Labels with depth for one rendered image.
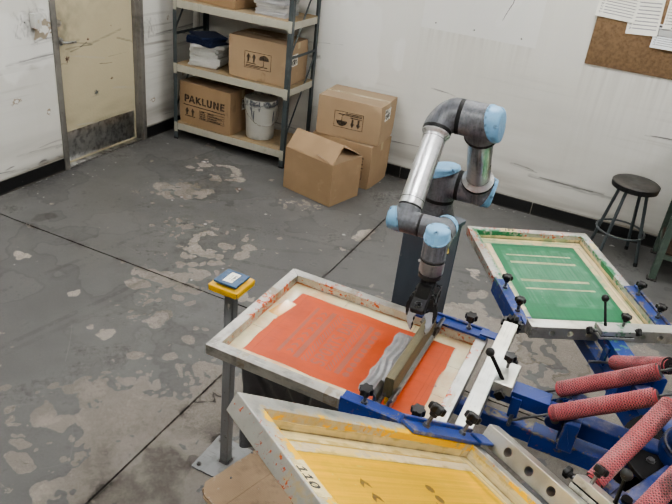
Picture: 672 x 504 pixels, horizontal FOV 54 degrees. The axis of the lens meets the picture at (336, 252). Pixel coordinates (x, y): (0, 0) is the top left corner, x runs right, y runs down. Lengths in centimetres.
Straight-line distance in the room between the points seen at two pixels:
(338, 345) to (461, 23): 392
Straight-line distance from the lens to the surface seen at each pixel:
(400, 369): 206
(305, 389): 206
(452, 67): 584
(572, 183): 586
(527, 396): 212
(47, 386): 365
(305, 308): 244
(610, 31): 557
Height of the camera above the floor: 232
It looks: 29 degrees down
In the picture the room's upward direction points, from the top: 7 degrees clockwise
